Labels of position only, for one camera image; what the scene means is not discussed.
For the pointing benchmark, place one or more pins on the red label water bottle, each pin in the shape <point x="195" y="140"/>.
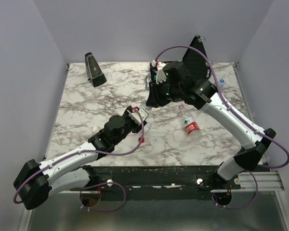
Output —
<point x="190" y="125"/>

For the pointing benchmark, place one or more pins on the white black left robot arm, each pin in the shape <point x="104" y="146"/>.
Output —
<point x="37" y="181"/>

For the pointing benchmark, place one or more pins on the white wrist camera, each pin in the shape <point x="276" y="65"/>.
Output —
<point x="159" y="76"/>
<point x="138" y="115"/>

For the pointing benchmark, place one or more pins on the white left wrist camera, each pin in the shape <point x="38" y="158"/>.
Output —
<point x="138" y="115"/>

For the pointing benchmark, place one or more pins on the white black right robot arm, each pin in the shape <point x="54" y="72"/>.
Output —
<point x="173" y="82"/>

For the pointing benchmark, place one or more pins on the black metronome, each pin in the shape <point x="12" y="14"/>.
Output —
<point x="94" y="73"/>

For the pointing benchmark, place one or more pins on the Pocari Sweat clear bottle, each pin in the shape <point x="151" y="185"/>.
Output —
<point x="221" y="86"/>

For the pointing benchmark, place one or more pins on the clear unlabelled plastic bottle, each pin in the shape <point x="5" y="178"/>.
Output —
<point x="147" y="108"/>

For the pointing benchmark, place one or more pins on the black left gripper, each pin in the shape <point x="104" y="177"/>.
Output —
<point x="137" y="128"/>

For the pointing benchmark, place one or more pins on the black poker chip case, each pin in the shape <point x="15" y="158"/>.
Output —
<point x="196" y="65"/>

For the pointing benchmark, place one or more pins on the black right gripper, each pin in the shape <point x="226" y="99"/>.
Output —
<point x="152" y="95"/>

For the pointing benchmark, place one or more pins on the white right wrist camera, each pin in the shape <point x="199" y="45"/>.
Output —
<point x="159" y="76"/>

